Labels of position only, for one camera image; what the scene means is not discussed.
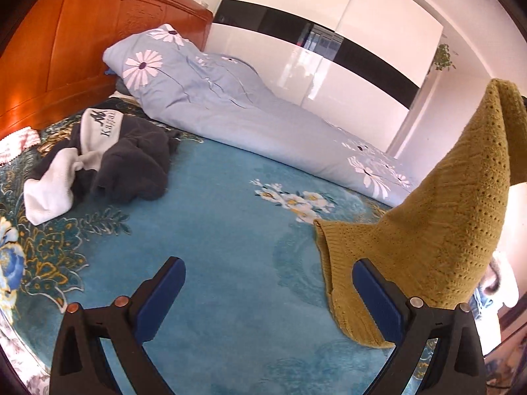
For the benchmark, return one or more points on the green hanging plant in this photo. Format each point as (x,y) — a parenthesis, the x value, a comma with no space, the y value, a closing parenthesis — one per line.
(442,58)

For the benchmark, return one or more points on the light blue floral duvet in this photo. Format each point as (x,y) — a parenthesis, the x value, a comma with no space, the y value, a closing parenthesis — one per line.
(223,98)

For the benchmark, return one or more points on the mustard yellow knit sweater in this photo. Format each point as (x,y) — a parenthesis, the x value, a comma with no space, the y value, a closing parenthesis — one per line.
(438,242)

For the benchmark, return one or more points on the dark grey white Kappa sweatshirt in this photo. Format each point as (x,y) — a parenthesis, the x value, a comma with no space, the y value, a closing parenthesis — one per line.
(109,154)

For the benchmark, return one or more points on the pink white striped cloth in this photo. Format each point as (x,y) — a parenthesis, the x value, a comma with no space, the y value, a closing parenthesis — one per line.
(16,143)

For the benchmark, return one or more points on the white black striped wardrobe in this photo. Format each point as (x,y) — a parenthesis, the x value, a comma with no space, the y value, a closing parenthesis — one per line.
(359,64)

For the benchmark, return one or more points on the teal floral bed blanket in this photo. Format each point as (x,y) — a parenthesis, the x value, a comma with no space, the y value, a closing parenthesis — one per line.
(252,316)

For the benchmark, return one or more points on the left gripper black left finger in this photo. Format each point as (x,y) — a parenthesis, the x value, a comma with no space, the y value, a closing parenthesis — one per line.
(80,365)

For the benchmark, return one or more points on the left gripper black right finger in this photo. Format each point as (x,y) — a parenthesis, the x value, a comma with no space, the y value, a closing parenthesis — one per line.
(457,364)

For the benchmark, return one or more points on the orange wooden headboard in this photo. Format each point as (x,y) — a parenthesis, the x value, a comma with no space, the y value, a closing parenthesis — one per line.
(53,66)

